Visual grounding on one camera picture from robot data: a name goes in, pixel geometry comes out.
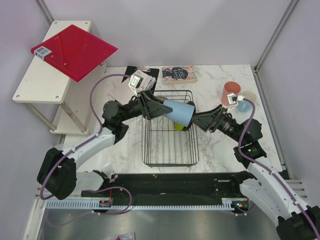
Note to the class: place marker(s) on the blue-grey cup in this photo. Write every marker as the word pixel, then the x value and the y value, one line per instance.
pixel 181 112

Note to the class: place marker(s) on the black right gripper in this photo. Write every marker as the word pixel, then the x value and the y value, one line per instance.
pixel 203 120

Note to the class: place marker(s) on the black clipboard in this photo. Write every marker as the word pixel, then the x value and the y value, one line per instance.
pixel 153 72

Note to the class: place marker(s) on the light blue mug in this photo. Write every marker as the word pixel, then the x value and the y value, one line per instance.
pixel 244 106

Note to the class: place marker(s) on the patterned ceramic bowl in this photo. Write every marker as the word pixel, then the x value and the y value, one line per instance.
pixel 161 98

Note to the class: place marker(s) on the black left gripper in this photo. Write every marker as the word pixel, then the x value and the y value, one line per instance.
pixel 151 109

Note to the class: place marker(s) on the grey wire dish rack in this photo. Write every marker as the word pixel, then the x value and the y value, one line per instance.
pixel 163 146

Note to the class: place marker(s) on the floral cover book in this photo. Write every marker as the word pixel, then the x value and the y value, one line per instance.
pixel 178 75

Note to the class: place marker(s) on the pink plastic cup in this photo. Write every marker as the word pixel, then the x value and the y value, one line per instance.
pixel 229 87

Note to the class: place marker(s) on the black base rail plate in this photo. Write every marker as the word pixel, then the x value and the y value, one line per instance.
pixel 172 188

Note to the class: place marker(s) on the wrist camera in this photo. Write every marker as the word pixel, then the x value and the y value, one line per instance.
pixel 135 81
pixel 233 100

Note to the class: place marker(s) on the red cutting board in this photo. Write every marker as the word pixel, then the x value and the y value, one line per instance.
pixel 74 52

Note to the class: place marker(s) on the white two-tier shelf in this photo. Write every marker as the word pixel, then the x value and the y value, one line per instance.
pixel 43 84

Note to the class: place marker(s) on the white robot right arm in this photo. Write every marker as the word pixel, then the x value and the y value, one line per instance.
pixel 260 182

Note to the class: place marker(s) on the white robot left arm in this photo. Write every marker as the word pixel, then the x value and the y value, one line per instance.
pixel 58 172

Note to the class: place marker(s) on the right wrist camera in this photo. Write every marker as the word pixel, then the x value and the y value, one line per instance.
pixel 233 100

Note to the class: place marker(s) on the lime green plate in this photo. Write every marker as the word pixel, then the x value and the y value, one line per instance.
pixel 178 127

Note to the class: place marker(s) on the dark brown plate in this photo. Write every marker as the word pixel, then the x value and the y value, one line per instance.
pixel 186 128

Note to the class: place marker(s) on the white slotted cable duct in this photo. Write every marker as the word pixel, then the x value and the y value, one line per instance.
pixel 96 204

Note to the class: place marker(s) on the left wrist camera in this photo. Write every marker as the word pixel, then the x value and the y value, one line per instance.
pixel 135 81

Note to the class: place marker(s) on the white paper sheet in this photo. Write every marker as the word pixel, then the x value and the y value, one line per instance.
pixel 123 93

